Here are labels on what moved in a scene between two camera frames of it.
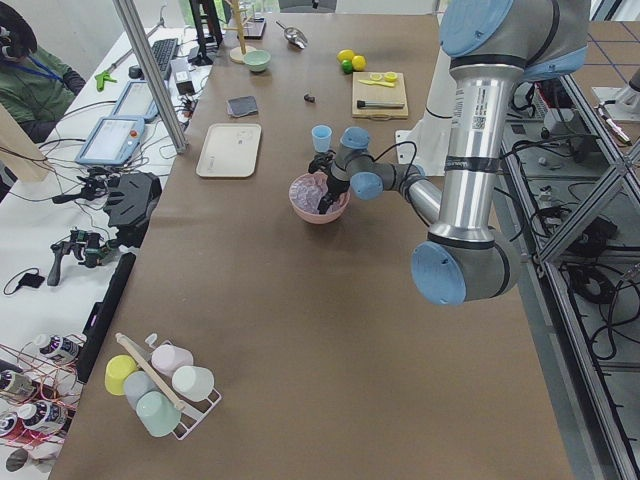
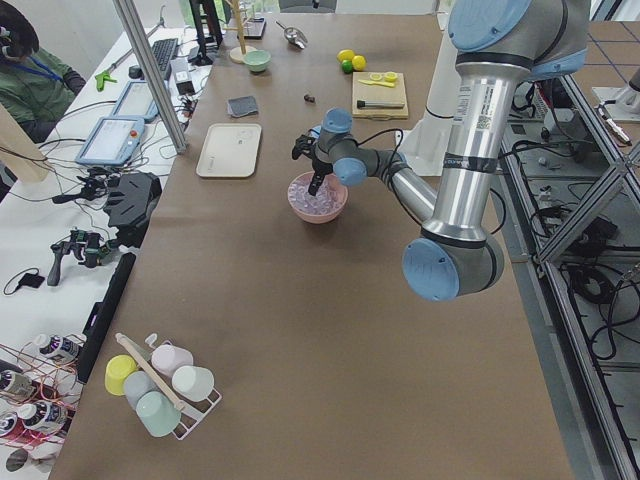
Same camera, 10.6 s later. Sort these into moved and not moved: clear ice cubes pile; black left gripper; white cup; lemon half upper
Moved: black left gripper
Not moved: lemon half upper; clear ice cubes pile; white cup
